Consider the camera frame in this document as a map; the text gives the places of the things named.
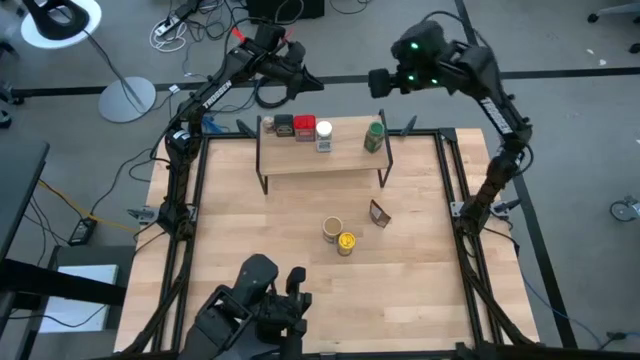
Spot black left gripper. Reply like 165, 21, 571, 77
267, 42, 325, 99

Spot red smoked paprika tin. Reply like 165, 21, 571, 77
293, 114, 317, 143

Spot dark green spice tin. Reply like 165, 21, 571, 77
273, 113, 295, 138

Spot white-lid bagel sesame jar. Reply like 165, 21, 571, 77
315, 120, 334, 153

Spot green-lid oregano jar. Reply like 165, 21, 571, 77
363, 121, 386, 154

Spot spice packet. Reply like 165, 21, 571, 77
368, 198, 393, 229

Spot tan-lid furikake jar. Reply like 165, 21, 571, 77
322, 216, 344, 245

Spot yellow-lid brown spice bottle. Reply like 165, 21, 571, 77
336, 232, 357, 258

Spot wooden shelf black metal legs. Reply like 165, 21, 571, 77
254, 109, 395, 196

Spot black computer case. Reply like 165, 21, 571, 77
245, 0, 326, 24

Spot white power strip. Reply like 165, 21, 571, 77
148, 13, 189, 54

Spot white floor lamp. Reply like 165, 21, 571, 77
19, 0, 158, 124

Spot grey caster wheel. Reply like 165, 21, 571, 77
609, 196, 640, 224

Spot black power adapter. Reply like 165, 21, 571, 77
68, 217, 99, 247

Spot white box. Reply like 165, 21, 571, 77
38, 263, 120, 335

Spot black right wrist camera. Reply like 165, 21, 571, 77
368, 68, 394, 100

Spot black coiled cable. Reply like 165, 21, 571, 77
253, 74, 292, 110

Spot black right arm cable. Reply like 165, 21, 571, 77
422, 10, 494, 49

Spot yellow cable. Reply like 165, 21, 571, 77
37, 178, 141, 235

